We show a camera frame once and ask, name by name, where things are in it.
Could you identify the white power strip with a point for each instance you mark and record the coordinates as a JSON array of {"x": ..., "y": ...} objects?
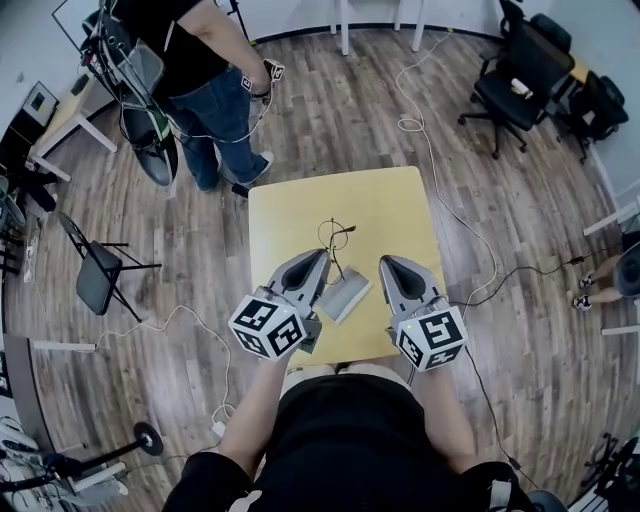
[
  {"x": 31, "y": 257},
  {"x": 220, "y": 428}
]

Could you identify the dark desk object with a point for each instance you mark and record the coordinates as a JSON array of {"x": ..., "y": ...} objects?
[{"x": 77, "y": 85}]

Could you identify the black office chair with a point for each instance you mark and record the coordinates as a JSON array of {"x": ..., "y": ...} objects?
[
  {"x": 600, "y": 107},
  {"x": 495, "y": 95}
]

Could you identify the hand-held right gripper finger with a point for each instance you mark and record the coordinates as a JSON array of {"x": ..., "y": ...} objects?
[
  {"x": 390, "y": 295},
  {"x": 432, "y": 290}
]

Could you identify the thin metal round eyeglasses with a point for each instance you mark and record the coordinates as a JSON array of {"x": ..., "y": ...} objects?
[{"x": 334, "y": 236}]

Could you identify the orange wooden desk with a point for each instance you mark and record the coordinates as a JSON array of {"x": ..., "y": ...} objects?
[{"x": 580, "y": 70}]

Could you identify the small white box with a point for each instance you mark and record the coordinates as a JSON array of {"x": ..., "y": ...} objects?
[{"x": 345, "y": 295}]

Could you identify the small white-framed monitor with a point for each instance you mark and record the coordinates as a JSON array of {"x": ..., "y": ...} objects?
[{"x": 40, "y": 102}]

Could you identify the grey table with white leg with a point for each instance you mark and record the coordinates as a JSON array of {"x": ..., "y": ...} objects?
[{"x": 20, "y": 390}]

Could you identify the person's black shirt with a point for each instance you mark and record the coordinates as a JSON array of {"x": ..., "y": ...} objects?
[{"x": 350, "y": 450}]

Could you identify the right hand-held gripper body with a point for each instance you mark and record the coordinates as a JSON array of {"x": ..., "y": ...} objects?
[{"x": 432, "y": 340}]

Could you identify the black folding chair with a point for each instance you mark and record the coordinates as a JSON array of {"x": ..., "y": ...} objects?
[{"x": 97, "y": 277}]

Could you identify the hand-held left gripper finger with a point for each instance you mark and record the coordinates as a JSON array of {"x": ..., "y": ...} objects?
[
  {"x": 282, "y": 280},
  {"x": 317, "y": 290}
]

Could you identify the small white roll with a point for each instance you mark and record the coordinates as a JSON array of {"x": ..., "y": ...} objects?
[{"x": 521, "y": 88}]

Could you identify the black round-base stand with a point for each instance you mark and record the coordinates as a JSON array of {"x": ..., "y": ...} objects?
[{"x": 147, "y": 439}]

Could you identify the black power adapter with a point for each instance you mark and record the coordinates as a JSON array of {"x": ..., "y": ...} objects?
[{"x": 240, "y": 190}]

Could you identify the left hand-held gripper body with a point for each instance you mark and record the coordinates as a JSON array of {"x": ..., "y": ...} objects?
[{"x": 267, "y": 330}]

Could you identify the wooden desk with white legs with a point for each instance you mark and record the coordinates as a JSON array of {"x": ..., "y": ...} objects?
[{"x": 75, "y": 115}]

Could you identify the person's beige shorts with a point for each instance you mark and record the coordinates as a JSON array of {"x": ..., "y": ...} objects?
[{"x": 310, "y": 375}]

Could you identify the person's left forearm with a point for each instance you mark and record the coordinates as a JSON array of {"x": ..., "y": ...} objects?
[{"x": 250, "y": 415}]

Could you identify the person's right forearm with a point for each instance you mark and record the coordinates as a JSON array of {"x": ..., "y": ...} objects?
[{"x": 445, "y": 420}]

